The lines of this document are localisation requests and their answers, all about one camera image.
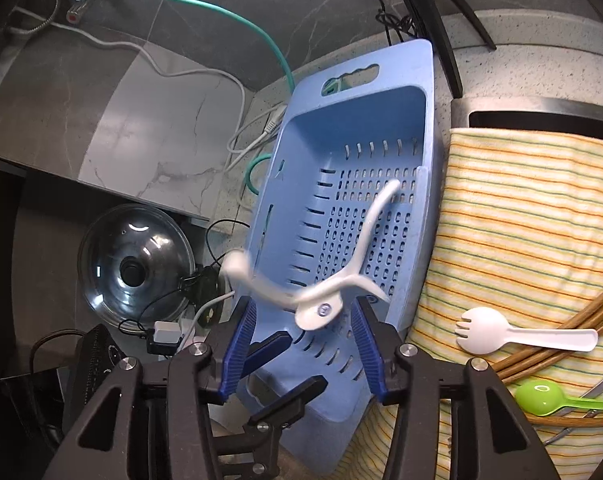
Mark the metal fork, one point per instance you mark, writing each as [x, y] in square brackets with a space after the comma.
[599, 392]

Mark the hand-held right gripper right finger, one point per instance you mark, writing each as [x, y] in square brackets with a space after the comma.
[369, 355]

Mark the steel sink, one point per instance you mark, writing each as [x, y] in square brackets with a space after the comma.
[531, 116]

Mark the blue plastic perforated basket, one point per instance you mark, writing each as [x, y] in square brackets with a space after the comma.
[331, 160]

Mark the yellow striped cloth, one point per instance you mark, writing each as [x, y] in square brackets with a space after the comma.
[506, 240]

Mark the white power adapter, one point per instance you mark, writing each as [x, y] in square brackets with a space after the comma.
[167, 333]

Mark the glass pot lid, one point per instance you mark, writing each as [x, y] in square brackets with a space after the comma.
[146, 240]

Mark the black tripod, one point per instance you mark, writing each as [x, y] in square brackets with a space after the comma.
[439, 30]

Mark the white plastic spoon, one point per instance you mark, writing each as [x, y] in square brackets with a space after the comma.
[364, 240]
[241, 267]

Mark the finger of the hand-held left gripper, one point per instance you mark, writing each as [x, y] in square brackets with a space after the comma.
[271, 350]
[296, 402]

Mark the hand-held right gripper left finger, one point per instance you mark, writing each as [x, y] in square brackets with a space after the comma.
[239, 347]

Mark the wooden chopstick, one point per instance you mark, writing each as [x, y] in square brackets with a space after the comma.
[556, 341]
[571, 421]
[556, 355]

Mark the green plastic spoon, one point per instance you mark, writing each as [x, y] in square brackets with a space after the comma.
[536, 395]

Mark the black electronic box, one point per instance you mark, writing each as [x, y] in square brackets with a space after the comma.
[93, 365]

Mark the white plastic spork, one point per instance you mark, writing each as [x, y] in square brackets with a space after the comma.
[486, 330]

